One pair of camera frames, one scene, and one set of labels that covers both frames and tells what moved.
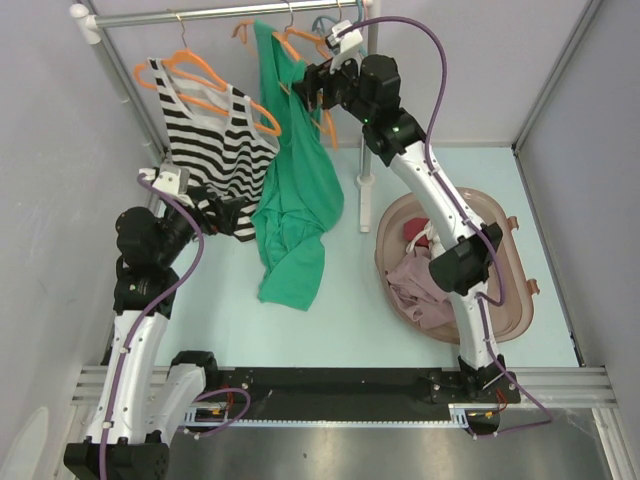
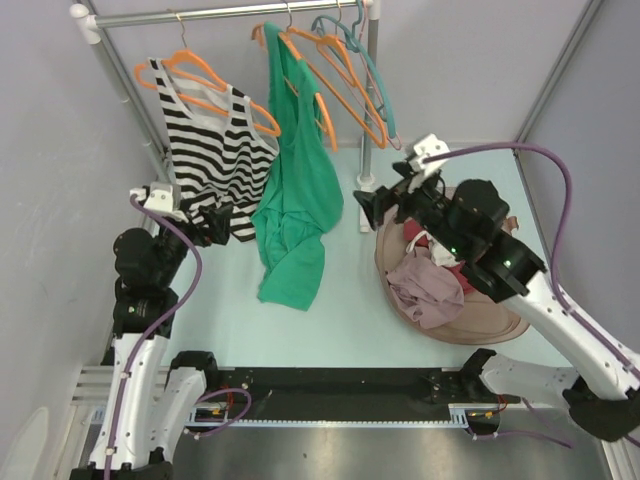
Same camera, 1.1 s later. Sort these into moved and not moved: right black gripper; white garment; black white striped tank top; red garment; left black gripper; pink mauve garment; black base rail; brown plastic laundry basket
Moved: left black gripper; right black gripper
Not moved: black white striped tank top; pink mauve garment; white garment; black base rail; red garment; brown plastic laundry basket
